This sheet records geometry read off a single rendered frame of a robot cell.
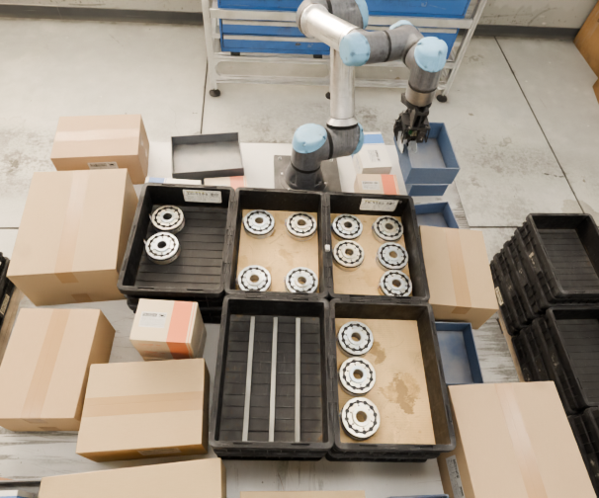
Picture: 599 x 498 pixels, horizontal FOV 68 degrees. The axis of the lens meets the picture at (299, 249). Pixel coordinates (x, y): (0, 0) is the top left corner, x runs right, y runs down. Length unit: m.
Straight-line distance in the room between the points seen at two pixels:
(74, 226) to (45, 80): 2.28
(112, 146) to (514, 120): 2.81
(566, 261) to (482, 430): 1.16
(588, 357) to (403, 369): 1.05
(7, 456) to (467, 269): 1.44
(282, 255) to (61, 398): 0.73
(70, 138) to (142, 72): 1.81
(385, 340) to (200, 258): 0.64
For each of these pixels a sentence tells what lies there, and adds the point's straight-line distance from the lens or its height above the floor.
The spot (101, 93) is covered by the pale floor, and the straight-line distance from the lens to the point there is 3.49.
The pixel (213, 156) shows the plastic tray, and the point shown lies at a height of 0.75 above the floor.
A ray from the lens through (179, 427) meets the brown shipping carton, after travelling 1.24.
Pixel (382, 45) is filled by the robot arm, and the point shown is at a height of 1.44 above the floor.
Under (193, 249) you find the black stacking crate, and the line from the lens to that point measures 1.48.
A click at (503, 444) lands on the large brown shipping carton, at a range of 1.32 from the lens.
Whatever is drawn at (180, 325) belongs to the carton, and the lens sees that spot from 1.25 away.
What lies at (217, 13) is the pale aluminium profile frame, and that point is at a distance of 3.00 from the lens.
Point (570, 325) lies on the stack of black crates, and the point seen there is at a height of 0.38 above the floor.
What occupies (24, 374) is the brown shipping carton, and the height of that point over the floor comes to 0.86.
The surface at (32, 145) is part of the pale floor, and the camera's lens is 3.25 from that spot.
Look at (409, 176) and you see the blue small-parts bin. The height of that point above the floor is 1.10.
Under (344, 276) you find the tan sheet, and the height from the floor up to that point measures 0.83.
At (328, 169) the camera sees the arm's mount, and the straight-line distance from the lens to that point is 1.83.
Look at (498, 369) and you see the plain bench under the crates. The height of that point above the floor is 0.70.
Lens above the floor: 2.06
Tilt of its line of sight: 57 degrees down
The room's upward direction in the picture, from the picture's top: 8 degrees clockwise
